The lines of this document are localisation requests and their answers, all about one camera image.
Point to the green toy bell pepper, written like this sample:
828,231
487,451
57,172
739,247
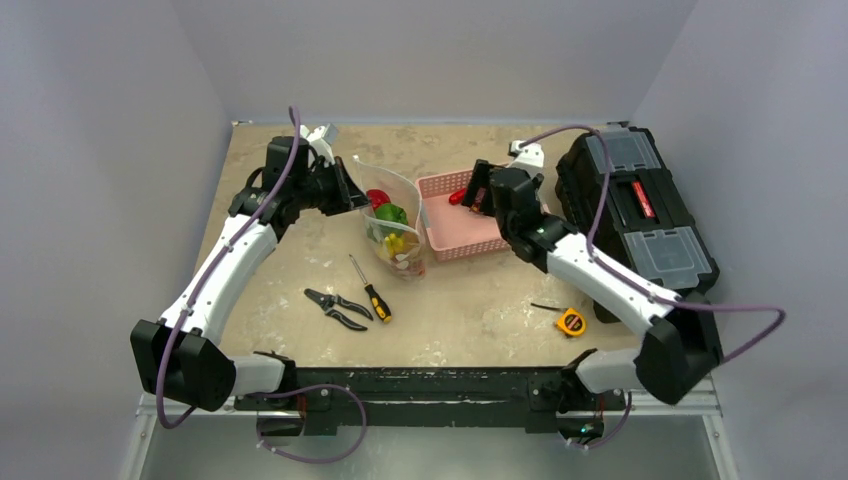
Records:
391,215

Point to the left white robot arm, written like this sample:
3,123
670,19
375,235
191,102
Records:
178,355

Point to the clear zip top bag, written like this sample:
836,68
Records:
406,195

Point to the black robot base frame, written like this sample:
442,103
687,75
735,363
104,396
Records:
328,398

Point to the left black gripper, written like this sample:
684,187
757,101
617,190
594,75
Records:
347,194

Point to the black tool box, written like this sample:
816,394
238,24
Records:
645,224

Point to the red toy chili pepper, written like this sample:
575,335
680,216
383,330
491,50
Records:
457,197

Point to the black yellow screwdriver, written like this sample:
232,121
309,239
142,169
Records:
380,306

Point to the pink plastic basket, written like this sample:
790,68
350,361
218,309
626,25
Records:
453,231

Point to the black pliers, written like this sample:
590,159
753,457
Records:
329,304

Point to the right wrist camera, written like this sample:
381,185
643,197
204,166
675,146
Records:
530,157

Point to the red toy pomegranate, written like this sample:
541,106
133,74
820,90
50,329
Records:
377,198

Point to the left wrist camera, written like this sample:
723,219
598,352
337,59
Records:
320,141

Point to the yellow tape measure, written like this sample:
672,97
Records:
569,322

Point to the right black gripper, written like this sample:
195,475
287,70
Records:
482,190

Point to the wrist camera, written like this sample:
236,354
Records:
530,157
320,141

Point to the aluminium rail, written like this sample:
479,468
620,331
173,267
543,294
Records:
701,401

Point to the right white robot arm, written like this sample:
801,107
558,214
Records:
679,342

